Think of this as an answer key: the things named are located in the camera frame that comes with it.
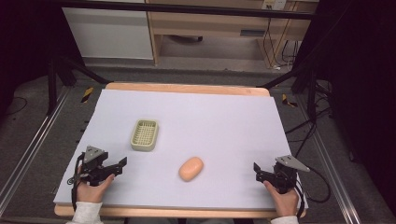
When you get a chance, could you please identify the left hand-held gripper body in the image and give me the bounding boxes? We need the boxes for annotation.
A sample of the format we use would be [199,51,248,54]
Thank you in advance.
[77,145,115,188]

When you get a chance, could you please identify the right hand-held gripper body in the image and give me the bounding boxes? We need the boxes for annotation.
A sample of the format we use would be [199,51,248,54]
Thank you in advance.
[264,154,312,194]

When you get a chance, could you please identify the person's left hand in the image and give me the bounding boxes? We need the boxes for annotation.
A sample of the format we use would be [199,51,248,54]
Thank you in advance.
[76,165,116,204]

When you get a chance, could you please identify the person's right hand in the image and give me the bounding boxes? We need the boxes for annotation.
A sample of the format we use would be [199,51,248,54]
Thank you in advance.
[262,180,301,218]

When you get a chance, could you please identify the green slotted soap dish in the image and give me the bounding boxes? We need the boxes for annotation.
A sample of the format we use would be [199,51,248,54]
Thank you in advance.
[129,119,160,153]

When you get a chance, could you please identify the white foam mat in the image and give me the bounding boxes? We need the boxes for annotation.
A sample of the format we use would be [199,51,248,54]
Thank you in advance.
[52,89,309,210]

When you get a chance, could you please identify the yellow black striped tape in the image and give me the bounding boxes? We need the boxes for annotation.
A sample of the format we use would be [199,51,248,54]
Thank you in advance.
[80,86,94,104]
[281,93,299,108]

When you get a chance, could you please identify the black metal stand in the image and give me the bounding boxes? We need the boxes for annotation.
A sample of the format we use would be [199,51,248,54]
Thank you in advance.
[255,61,319,123]
[46,55,111,117]

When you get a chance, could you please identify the wooden table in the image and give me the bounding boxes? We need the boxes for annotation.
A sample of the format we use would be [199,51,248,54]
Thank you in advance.
[53,81,308,219]

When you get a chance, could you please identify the white cabinet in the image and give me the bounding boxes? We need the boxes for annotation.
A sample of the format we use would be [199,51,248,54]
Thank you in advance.
[61,7,155,61]

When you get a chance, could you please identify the wooden desk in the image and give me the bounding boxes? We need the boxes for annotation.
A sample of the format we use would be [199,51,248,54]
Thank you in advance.
[145,0,316,69]

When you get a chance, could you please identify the white power strip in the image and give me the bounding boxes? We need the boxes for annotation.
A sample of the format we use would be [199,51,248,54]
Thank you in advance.
[262,0,287,10]

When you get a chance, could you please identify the left hand-held gripper cable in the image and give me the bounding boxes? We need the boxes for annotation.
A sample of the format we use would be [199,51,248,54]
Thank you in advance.
[66,152,86,213]

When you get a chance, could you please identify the hand-held gripper cable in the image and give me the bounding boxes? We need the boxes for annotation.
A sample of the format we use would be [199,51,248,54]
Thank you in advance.
[66,152,86,213]
[294,165,332,219]

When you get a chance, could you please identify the right hand-held gripper cable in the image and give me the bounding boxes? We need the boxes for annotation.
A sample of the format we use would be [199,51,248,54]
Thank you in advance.
[294,165,332,219]

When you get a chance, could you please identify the metal floor rail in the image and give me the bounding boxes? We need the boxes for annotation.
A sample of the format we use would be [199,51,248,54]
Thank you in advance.
[0,86,72,217]
[295,92,363,224]

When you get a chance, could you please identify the black floor cables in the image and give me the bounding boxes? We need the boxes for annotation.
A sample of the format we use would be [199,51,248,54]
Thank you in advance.
[283,79,335,158]

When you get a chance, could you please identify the thin black floor cable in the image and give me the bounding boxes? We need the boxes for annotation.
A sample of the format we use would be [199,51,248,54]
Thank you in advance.
[5,96,29,118]

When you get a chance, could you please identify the hanging desk cables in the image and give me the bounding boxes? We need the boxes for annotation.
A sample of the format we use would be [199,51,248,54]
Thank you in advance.
[262,18,301,70]

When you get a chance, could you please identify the black overhead frame bar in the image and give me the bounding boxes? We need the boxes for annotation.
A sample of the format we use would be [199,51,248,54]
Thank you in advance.
[49,0,316,21]

